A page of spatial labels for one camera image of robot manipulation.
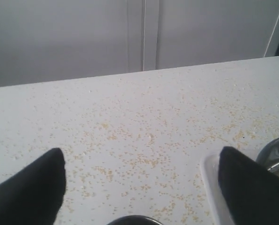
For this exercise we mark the round steel sieve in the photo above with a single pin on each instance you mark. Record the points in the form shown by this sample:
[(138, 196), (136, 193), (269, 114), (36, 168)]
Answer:
[(268, 157)]

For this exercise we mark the stainless steel cup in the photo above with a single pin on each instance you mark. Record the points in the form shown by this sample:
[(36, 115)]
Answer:
[(135, 220)]

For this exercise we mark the white rectangular plastic tray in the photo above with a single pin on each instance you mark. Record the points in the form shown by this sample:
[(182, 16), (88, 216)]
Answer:
[(209, 173)]

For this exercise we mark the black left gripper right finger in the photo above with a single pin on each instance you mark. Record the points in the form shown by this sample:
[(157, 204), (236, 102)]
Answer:
[(251, 192)]

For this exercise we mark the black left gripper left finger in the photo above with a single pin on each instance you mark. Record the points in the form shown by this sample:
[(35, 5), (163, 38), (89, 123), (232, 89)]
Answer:
[(34, 195)]

